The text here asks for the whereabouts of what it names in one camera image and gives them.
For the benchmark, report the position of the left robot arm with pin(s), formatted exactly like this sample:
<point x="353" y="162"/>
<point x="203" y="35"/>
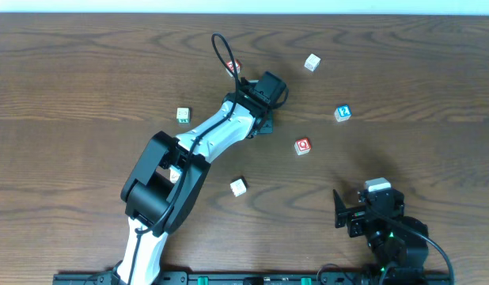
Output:
<point x="166" y="181"/>

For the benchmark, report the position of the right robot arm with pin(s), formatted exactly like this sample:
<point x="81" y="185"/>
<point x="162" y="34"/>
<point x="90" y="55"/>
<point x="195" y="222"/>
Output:
<point x="390" y="235"/>

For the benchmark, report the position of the red letter A block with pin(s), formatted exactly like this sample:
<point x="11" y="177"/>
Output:
<point x="233" y="67"/>

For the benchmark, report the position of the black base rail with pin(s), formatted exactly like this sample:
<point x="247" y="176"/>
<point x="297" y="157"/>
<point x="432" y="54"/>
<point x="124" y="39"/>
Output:
<point x="324" y="278"/>

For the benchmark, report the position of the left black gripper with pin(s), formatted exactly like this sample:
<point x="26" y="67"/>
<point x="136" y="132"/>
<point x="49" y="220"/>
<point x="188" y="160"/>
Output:
<point x="264" y="126"/>

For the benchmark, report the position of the white block top right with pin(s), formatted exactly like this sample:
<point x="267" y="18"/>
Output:
<point x="312" y="62"/>

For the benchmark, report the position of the white block green side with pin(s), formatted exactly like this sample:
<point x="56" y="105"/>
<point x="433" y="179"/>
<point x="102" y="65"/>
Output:
<point x="183" y="115"/>

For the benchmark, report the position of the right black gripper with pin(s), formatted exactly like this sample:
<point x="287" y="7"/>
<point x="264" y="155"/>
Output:
<point x="351" y="215"/>

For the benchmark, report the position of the blue number 2 block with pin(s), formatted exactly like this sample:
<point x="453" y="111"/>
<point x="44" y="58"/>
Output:
<point x="342" y="113"/>

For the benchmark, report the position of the white block picture face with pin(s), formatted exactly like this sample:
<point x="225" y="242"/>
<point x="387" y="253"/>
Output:
<point x="174" y="173"/>

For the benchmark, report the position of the plain white tilted block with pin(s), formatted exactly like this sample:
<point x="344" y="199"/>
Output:
<point x="238" y="187"/>

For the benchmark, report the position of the red letter Q block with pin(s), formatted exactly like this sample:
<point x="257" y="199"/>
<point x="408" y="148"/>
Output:
<point x="302" y="146"/>

